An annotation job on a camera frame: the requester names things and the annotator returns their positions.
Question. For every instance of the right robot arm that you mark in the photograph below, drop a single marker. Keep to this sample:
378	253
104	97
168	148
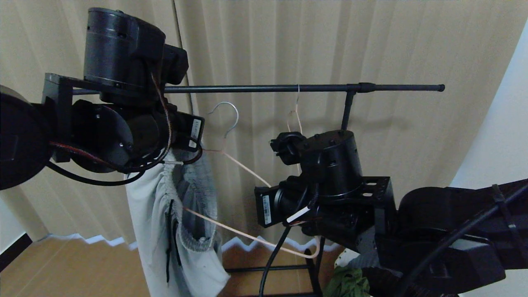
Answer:
330	165

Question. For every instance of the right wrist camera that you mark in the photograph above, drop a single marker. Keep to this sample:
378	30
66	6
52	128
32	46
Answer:
288	148

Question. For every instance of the green garment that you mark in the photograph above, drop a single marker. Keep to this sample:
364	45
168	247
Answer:
346	284

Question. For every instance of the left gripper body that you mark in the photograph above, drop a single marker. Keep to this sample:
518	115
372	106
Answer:
165	132

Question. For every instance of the pale grey shorts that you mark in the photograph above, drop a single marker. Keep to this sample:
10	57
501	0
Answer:
148	231

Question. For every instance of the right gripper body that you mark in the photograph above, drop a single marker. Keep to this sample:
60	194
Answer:
297	202

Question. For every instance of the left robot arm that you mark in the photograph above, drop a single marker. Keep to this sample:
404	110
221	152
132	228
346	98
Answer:
111	41

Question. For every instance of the white laundry basket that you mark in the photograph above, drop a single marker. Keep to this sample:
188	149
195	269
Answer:
346	258

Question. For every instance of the black clothes rack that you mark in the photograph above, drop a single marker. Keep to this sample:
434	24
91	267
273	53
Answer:
268	88

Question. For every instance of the pink clothes hanger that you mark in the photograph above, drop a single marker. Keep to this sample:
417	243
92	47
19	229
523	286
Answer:
298	97
247	167

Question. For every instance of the beige curtain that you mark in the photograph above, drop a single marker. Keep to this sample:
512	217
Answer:
392	49

